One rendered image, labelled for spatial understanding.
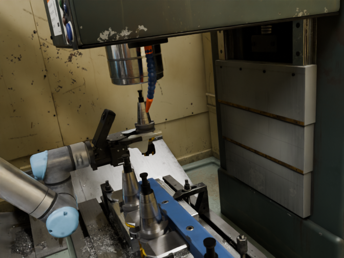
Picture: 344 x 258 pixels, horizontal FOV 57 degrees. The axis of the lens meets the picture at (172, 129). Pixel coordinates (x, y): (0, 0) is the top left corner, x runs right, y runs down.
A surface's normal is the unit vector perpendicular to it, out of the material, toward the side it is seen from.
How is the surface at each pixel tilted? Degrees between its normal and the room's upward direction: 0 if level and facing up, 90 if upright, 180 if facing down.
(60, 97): 90
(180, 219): 0
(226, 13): 90
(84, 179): 26
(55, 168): 90
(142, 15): 90
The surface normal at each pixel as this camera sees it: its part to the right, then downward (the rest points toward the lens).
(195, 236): -0.11, -0.95
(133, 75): -0.02, 0.31
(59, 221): 0.34, 0.25
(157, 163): 0.07, -0.77
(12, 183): 0.59, -0.09
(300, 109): -0.90, 0.23
